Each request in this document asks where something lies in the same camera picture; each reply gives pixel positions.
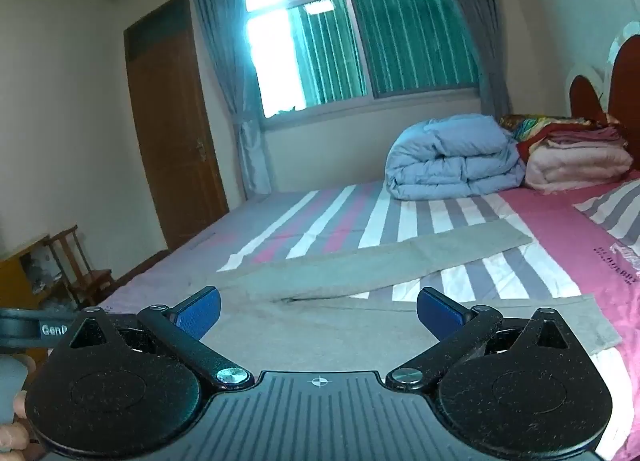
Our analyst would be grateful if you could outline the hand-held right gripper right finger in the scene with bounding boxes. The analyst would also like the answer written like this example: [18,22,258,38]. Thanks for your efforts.
[386,287,572,384]

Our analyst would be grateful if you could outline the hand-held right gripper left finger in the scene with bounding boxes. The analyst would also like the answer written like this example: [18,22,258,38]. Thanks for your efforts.
[67,286,252,390]

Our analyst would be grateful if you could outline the grey pants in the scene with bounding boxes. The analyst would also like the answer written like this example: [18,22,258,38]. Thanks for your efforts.
[185,218,623,379]

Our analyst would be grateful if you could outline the person's left hand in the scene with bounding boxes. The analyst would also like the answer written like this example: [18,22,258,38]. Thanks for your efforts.
[0,390,32,452]

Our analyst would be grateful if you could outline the wooden cabinet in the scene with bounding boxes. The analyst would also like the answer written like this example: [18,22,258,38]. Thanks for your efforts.
[0,235,71,313]

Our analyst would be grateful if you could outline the wooden chair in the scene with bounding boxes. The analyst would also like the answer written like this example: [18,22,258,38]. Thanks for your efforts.
[44,225,115,309]

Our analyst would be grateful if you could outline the striped bed sheet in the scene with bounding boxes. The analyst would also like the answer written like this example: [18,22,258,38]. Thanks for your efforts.
[95,177,640,461]

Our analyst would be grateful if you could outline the folded blue duvet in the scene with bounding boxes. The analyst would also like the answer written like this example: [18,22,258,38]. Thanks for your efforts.
[385,115,527,200]

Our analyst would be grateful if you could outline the brown wooden door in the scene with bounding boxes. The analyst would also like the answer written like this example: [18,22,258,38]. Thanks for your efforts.
[123,0,230,252]

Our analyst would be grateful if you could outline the folded pink blanket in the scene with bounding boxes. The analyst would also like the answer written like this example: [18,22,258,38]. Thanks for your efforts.
[524,133,635,193]

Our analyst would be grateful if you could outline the colourful patterned blanket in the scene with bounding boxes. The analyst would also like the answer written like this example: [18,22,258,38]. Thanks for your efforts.
[500,113,628,158]

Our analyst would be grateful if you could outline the grey curtain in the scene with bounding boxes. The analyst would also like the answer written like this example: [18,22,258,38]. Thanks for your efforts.
[185,0,273,194]
[427,0,513,118]

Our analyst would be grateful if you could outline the window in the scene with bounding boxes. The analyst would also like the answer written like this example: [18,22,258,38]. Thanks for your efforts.
[244,0,483,119]

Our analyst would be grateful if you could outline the red wooden headboard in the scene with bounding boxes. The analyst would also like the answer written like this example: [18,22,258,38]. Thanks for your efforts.
[567,33,640,152]

